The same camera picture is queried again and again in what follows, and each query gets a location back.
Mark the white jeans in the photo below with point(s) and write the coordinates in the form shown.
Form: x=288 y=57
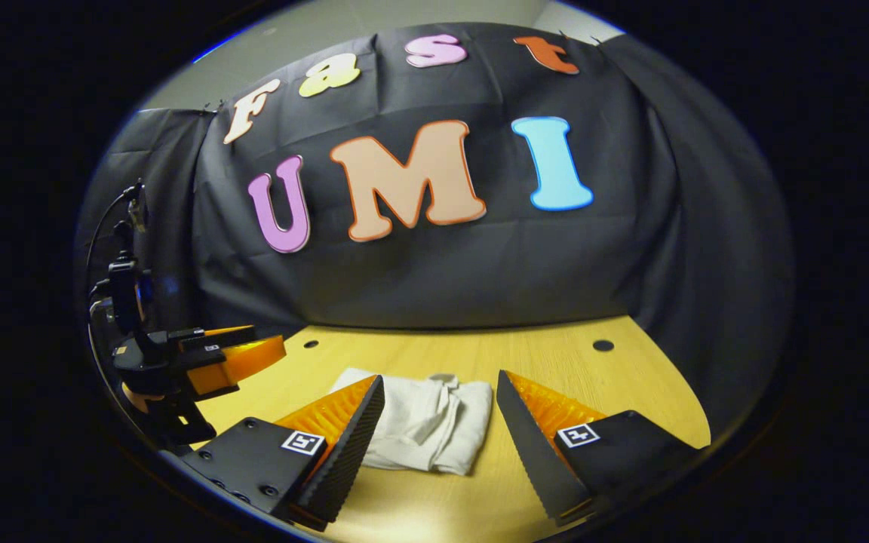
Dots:
x=427 y=422

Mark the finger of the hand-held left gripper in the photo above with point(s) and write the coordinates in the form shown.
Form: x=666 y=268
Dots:
x=223 y=336
x=242 y=360

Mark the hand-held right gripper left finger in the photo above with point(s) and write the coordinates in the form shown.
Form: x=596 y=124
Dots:
x=348 y=452

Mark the black backdrop cloth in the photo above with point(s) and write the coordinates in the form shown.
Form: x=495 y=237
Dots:
x=480 y=264

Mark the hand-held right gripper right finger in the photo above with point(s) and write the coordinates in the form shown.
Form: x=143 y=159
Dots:
x=532 y=445

